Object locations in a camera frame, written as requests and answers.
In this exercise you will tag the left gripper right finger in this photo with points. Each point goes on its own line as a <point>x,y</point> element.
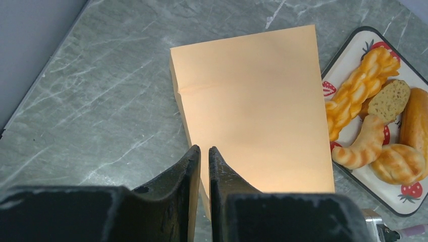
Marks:
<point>240,212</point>

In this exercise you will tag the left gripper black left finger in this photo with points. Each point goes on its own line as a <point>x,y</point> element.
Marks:
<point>162,209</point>

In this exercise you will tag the brown paper bag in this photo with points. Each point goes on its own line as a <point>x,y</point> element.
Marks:
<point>259,99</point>

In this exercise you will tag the curved croissant fake bread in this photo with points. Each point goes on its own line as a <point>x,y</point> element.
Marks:
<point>365,149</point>

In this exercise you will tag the strawberry pattern tray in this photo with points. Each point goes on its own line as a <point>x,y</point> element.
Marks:
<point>402,199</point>

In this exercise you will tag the round orange fake bun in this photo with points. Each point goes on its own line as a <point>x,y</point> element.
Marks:
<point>399,164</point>

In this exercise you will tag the braided orange fake bread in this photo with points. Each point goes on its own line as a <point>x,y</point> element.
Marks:
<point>364,82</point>

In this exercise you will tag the long orange fake baguette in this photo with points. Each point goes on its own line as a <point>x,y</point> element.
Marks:
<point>413,137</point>

